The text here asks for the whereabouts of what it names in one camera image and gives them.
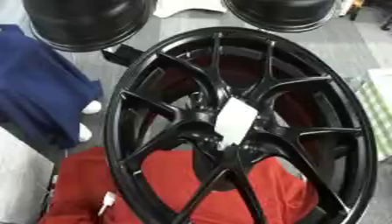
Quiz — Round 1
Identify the black spoked wheel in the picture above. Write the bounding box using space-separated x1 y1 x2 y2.
102 26 380 224

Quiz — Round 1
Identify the black round wheel rim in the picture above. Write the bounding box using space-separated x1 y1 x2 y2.
21 0 159 53
220 0 340 33

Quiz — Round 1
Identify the white sheet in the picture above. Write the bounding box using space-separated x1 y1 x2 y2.
151 0 228 19

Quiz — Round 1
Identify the person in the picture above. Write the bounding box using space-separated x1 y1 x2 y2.
0 24 106 150

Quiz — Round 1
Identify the green white checked cloth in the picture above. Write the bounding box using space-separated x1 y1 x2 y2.
352 67 392 162

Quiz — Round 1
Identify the white cable connector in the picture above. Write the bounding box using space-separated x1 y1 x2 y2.
96 191 118 217

